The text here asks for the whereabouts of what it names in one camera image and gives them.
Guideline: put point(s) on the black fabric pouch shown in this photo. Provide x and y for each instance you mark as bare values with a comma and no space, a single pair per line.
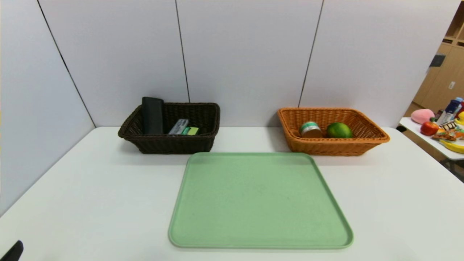
152,116

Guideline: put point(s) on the orange wicker basket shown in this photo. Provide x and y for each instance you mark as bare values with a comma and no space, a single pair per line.
326,146

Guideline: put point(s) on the clear grey cutlery case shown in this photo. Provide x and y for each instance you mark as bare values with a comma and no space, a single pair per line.
178,127

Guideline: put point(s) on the brown white striped pastry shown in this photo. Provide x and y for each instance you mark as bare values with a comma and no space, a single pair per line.
449,125

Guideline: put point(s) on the light wooden cabinet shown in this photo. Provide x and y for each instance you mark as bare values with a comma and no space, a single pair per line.
446,79

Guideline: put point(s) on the black pump bottle green label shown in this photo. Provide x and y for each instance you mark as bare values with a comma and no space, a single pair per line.
192,131

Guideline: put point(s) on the red toy apple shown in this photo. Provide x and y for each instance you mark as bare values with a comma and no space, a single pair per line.
429,128

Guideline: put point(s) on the dark brown wicker basket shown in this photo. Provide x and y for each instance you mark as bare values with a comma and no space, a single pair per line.
170,145

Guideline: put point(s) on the white package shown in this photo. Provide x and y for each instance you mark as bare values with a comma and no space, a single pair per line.
444,117

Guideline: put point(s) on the white side table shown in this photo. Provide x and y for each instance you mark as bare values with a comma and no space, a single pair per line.
417,128

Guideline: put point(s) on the pull-tab tin can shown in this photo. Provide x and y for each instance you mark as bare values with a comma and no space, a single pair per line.
310,129

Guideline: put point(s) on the white cabinet label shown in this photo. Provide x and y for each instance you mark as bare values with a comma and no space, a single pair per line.
451,85

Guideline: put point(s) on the pink plush toy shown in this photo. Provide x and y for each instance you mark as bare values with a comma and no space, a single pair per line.
422,116

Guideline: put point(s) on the blue capped bottle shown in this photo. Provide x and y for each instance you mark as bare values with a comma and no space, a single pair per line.
453,106

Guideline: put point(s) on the orange snack packet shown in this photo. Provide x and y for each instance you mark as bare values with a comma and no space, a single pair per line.
449,135

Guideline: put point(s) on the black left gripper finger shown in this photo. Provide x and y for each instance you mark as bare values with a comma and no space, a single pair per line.
12,253

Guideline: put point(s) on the light green plastic tray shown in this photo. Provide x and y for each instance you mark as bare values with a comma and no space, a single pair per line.
261,203

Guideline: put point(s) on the green lime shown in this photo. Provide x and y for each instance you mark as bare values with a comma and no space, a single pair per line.
339,129

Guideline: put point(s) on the yellow banana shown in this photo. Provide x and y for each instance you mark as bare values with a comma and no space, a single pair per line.
455,147

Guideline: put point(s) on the yellow toy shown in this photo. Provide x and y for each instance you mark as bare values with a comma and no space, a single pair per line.
461,117

